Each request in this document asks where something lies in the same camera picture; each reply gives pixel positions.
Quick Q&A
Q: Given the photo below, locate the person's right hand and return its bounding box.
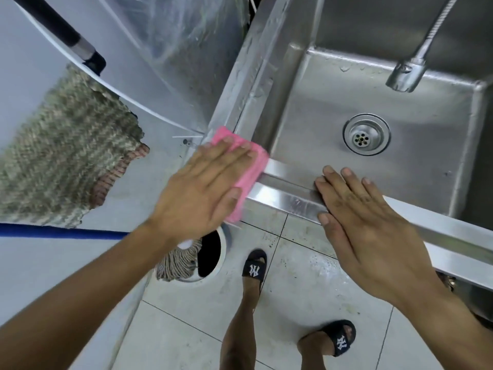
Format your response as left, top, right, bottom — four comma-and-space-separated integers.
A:
314, 165, 444, 309

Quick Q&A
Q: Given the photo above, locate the person's left hand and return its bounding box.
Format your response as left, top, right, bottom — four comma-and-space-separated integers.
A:
148, 136, 259, 248

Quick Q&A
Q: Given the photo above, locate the pink cleaning cloth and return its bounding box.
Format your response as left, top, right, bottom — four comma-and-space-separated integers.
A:
202, 126, 270, 224

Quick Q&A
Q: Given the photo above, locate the person's left forearm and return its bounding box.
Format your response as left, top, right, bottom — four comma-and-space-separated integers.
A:
0, 219, 182, 370

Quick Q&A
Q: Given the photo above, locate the person's right forearm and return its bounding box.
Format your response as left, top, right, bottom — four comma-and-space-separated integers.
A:
397, 277, 493, 370

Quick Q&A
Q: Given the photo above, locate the white round bucket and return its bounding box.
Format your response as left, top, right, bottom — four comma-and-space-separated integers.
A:
193, 223, 233, 283

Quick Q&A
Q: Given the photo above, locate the round metal drain strainer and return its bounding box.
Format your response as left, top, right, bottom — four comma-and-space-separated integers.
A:
342, 113, 391, 156

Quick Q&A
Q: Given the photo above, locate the stainless steel sink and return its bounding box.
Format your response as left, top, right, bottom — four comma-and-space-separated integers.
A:
204, 0, 493, 320

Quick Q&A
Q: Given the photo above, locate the black slide sandal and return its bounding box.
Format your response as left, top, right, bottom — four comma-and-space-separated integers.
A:
241, 248, 268, 290
308, 320, 357, 357

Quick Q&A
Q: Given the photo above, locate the clear plastic sheet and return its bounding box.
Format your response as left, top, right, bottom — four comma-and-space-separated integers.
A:
96, 0, 255, 133

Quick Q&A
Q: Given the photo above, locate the person's right leg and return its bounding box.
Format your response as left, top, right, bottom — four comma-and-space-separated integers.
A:
297, 323, 354, 370

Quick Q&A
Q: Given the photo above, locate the person's leg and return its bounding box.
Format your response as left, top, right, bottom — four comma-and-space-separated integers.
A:
297, 323, 354, 370
220, 256, 267, 370

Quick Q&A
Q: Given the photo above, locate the person's left leg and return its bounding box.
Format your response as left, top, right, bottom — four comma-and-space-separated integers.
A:
220, 256, 267, 370

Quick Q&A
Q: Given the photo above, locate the flexible metal faucet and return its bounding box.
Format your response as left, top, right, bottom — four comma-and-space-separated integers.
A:
385, 0, 461, 94

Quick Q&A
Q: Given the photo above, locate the woven green beige mat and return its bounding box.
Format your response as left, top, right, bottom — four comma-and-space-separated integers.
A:
0, 63, 151, 229

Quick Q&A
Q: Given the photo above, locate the blue pole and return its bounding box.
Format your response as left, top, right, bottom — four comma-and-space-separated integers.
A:
0, 223, 131, 241

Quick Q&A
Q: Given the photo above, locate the black and silver pole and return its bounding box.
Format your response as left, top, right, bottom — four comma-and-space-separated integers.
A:
8, 0, 106, 75

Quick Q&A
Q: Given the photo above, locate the string mop head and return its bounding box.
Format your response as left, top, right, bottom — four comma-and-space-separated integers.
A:
155, 239, 205, 282

